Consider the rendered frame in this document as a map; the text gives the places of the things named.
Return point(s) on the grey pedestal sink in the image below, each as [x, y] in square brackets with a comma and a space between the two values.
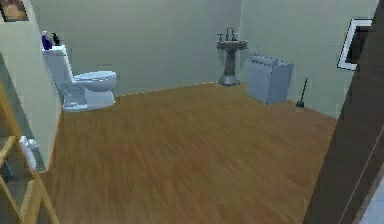
[230, 58]

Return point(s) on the white framed wall picture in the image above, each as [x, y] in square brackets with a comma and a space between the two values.
[353, 43]

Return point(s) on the light wooden shelf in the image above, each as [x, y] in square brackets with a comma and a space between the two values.
[20, 180]

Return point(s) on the dark framed brown picture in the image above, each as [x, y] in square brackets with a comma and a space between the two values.
[14, 9]

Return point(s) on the black plunger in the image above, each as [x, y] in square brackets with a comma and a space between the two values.
[301, 96]

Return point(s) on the small black object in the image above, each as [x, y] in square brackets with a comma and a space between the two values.
[56, 40]

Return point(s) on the blue bottle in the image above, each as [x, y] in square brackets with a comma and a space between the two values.
[46, 42]

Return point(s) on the white toilet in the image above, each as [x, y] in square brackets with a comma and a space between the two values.
[89, 86]

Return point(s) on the grey blue laundry bin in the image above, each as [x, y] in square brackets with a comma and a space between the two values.
[268, 80]

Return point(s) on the dark brown door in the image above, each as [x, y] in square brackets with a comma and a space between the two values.
[356, 133]

